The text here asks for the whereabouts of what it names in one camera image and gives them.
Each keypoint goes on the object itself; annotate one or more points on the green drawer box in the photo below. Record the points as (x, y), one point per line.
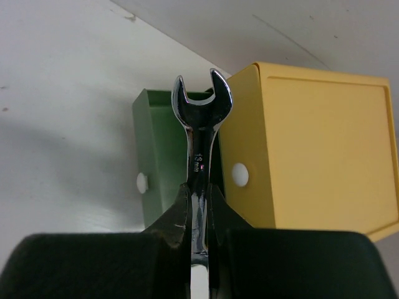
(161, 147)

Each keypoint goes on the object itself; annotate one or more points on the large silver wrench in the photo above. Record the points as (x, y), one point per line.
(201, 120)

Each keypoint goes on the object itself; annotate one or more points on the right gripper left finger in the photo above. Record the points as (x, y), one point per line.
(153, 263)

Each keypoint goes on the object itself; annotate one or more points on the yellow drawer box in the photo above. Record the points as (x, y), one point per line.
(311, 149)

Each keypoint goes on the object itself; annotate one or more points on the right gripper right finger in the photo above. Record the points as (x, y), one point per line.
(249, 262)

